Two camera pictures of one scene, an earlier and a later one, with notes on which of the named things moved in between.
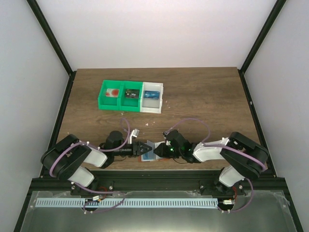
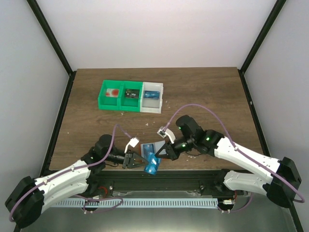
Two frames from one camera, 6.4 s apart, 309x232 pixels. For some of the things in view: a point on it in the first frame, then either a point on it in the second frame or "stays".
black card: (130, 93) stays
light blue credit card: (150, 155) -> (153, 164)
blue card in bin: (151, 94) stays
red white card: (112, 93) stays
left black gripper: (136, 147) -> (131, 163)
